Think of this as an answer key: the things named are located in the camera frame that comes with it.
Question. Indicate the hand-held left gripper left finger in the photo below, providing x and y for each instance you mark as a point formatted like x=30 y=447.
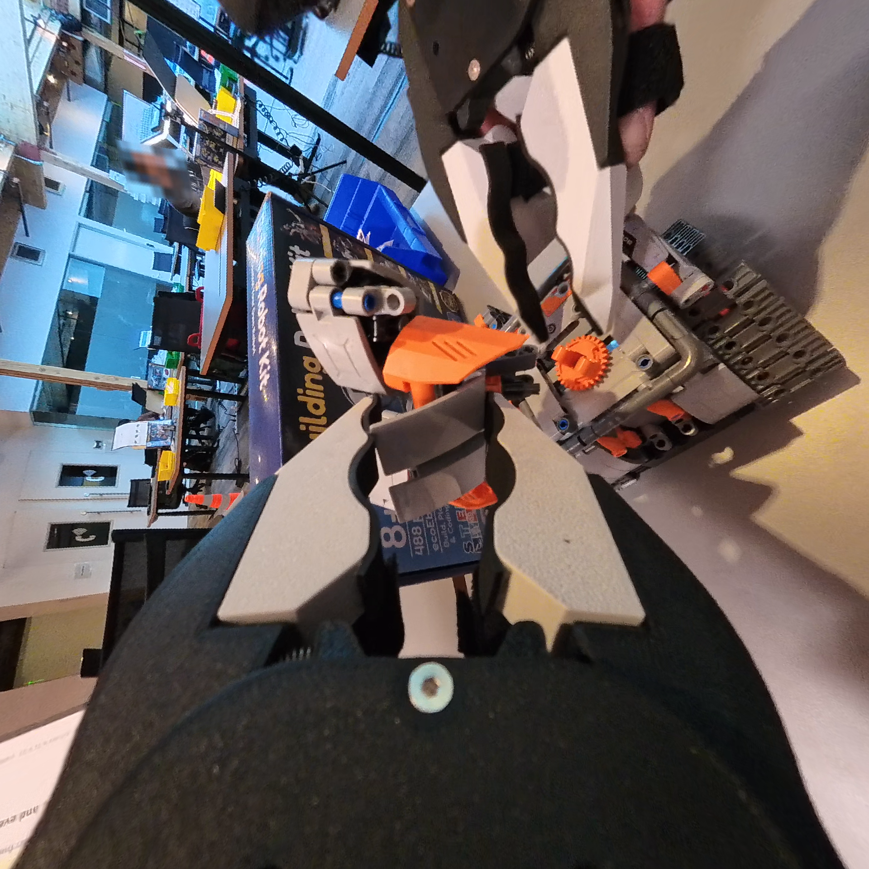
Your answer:
x=292 y=543

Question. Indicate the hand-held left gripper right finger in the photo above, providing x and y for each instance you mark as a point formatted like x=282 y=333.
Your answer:
x=564 y=543

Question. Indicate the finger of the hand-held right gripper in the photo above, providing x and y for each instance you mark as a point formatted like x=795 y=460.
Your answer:
x=577 y=163
x=475 y=190

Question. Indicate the grey orange toy robot arm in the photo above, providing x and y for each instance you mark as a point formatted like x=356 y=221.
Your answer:
x=448 y=350
x=428 y=455

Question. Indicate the grey orange tracked toy robot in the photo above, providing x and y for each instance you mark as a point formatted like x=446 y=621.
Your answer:
x=706 y=340

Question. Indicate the person's right hand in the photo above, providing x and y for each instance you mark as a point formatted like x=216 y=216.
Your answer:
x=645 y=122

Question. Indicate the blue plastic bin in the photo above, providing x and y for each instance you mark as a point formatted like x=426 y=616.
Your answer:
x=387 y=224

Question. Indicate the blue robot kit box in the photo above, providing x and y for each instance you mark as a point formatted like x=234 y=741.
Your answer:
x=272 y=353

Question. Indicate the black metal beam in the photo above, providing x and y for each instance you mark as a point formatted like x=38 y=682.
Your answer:
x=272 y=82

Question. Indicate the yellow plastic bin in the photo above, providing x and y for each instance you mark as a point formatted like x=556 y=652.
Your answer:
x=211 y=211

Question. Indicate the white instruction booklet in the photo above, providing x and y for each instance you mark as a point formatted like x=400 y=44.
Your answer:
x=34 y=774

